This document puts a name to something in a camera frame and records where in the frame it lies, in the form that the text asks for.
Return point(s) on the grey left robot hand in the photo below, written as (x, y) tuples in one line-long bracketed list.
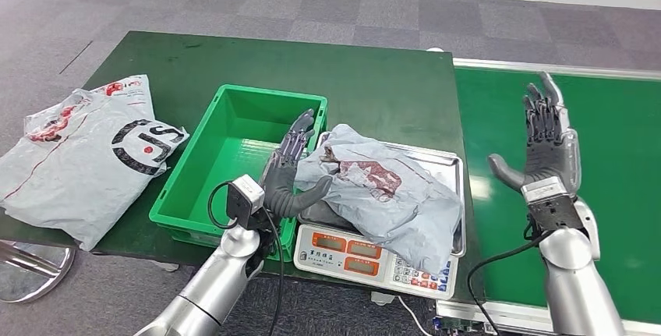
[(279, 189)]

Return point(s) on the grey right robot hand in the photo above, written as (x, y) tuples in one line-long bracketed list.
[(550, 158)]

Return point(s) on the grey parcel faded red print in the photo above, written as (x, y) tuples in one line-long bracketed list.
[(392, 204)]

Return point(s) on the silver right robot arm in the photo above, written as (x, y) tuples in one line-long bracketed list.
[(578, 292)]

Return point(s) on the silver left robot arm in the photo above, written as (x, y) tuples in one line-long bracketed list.
[(212, 292)]

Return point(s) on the conveyor circuit board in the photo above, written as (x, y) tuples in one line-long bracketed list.
[(454, 326)]

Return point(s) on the green plastic crate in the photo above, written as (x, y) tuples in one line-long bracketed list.
[(227, 153)]

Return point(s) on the white scale with steel tray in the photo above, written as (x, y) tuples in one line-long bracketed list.
[(351, 248)]

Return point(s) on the small white block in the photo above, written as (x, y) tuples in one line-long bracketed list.
[(166, 266), (383, 298)]

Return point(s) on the white round cap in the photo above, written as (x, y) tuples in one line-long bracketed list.
[(436, 50)]

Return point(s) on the large grey bag black logo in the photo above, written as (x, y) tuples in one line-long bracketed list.
[(77, 168)]

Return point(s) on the chrome round chair base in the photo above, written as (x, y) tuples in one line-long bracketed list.
[(31, 282)]

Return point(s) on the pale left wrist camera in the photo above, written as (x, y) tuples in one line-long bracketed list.
[(248, 197)]

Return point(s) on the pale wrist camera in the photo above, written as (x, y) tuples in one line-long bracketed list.
[(552, 204), (248, 197)]

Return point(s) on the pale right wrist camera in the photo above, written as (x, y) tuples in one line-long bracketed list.
[(552, 204)]

